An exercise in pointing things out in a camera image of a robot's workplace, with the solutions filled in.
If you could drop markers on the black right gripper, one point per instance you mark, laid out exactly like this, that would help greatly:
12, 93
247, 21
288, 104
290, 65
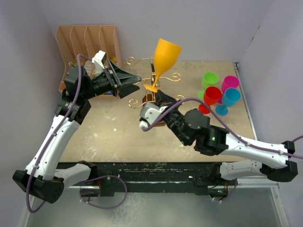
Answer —
164, 100

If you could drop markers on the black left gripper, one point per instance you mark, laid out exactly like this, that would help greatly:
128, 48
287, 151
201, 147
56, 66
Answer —
122, 77

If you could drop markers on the gold black wine glass rack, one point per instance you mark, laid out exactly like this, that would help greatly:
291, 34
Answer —
149, 95

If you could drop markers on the yellow wine glass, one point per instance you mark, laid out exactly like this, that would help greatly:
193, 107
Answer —
165, 56

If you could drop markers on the red wine glass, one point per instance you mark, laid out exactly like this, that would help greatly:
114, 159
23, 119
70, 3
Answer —
211, 96

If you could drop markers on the green wine glass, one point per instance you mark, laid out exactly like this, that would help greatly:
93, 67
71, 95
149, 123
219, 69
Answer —
209, 79

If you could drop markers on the blue wine glass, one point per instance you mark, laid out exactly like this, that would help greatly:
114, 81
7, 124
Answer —
230, 97

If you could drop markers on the pink wine glass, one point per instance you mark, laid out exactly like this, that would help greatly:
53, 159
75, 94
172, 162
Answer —
228, 82

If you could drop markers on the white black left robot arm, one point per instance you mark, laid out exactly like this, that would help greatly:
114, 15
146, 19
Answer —
41, 178

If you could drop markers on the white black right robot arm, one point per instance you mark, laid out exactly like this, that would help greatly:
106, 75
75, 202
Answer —
260, 158

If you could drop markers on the peach plastic file organizer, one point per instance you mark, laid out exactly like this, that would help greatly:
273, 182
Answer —
86, 40

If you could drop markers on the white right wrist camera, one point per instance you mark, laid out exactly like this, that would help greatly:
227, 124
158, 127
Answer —
150, 113

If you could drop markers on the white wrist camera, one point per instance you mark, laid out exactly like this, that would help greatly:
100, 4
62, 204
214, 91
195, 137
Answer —
150, 113
99, 61

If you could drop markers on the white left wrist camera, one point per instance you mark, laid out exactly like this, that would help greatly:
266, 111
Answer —
99, 61

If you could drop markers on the aluminium table frame rail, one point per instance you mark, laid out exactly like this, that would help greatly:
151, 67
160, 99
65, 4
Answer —
199, 178

